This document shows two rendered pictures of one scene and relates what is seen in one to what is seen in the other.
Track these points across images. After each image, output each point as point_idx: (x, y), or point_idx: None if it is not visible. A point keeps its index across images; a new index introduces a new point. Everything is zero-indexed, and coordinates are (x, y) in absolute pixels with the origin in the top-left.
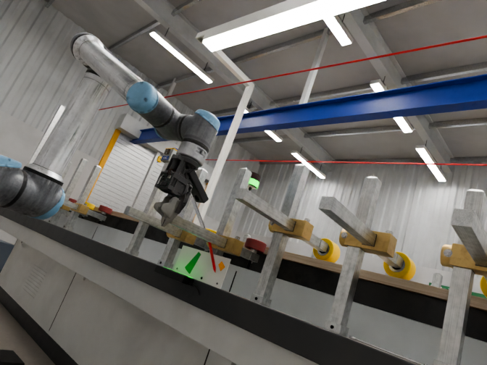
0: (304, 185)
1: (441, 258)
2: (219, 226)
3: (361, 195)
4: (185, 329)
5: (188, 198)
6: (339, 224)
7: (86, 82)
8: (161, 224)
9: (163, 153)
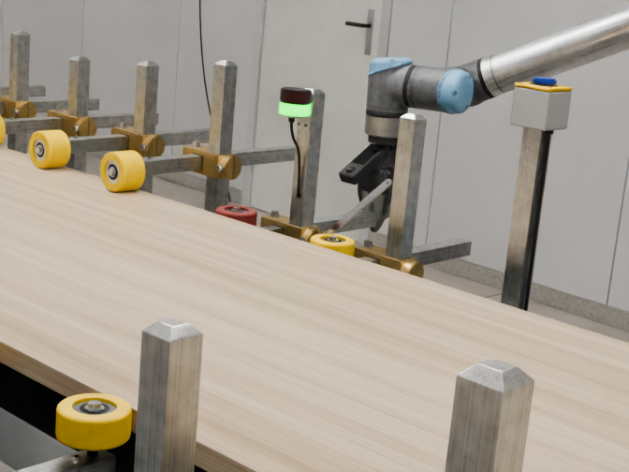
0: (212, 90)
1: (95, 134)
2: (314, 210)
3: (156, 90)
4: None
5: (358, 184)
6: (192, 143)
7: None
8: (377, 229)
9: (569, 107)
